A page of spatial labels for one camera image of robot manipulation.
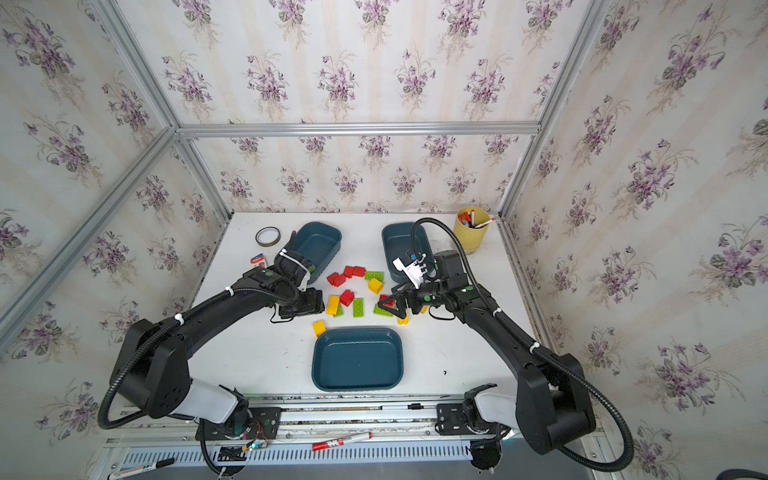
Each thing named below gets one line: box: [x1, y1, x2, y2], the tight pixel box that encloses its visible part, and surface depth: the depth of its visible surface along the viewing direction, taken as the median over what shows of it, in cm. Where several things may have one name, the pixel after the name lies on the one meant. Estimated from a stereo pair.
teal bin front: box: [311, 328, 404, 392], surface depth 84 cm
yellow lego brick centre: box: [368, 278, 385, 295], surface depth 100 cm
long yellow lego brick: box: [326, 295, 340, 315], surface depth 95 cm
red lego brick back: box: [343, 266, 367, 278], surface depth 104 cm
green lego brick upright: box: [353, 298, 364, 318], surface depth 95 cm
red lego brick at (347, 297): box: [339, 289, 355, 307], surface depth 97 cm
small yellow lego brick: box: [312, 320, 327, 338], surface depth 92 cm
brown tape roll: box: [255, 226, 282, 247], surface depth 114 cm
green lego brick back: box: [365, 271, 385, 282], surface depth 103 cm
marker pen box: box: [250, 253, 266, 268], surface depth 106 cm
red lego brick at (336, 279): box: [327, 272, 347, 287], surface depth 101 cm
